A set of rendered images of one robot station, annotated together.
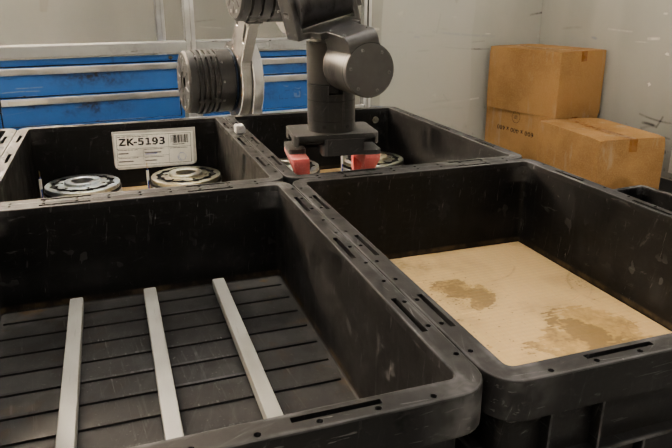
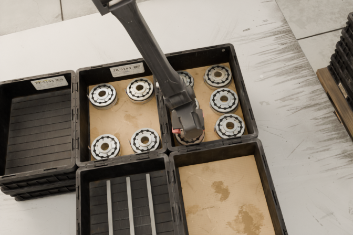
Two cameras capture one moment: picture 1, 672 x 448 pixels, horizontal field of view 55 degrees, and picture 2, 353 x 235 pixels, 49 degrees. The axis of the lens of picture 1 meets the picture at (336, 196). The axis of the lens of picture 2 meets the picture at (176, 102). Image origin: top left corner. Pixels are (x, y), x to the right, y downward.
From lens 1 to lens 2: 0.98 m
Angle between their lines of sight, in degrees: 44
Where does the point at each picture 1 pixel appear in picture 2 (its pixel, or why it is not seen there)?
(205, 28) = not seen: outside the picture
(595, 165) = not seen: outside the picture
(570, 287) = (255, 192)
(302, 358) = (166, 219)
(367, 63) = (193, 132)
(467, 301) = (219, 195)
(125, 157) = (116, 74)
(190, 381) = (138, 224)
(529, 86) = not seen: outside the picture
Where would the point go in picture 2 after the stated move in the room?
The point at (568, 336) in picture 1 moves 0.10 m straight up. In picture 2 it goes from (240, 221) to (242, 212)
